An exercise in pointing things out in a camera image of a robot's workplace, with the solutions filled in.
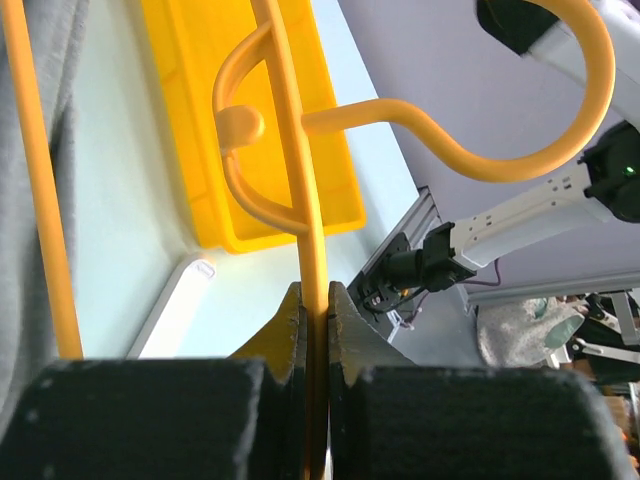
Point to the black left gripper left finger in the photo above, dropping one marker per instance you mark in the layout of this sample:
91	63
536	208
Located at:
242	417

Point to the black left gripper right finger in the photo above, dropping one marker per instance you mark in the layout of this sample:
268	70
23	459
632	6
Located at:
393	419

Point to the yellow plastic hanger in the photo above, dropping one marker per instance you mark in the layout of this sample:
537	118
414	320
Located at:
269	42

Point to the grey tank top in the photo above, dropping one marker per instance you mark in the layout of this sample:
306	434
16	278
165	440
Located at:
56	30

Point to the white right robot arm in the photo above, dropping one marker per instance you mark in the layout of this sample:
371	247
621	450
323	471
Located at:
417	258

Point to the white rack base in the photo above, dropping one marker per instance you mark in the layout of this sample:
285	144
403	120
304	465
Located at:
162	333

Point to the grey cloth in background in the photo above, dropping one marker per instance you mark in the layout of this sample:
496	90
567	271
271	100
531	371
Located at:
522	334

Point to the yellow plastic tray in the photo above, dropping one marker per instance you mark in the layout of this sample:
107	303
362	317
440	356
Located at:
190	41

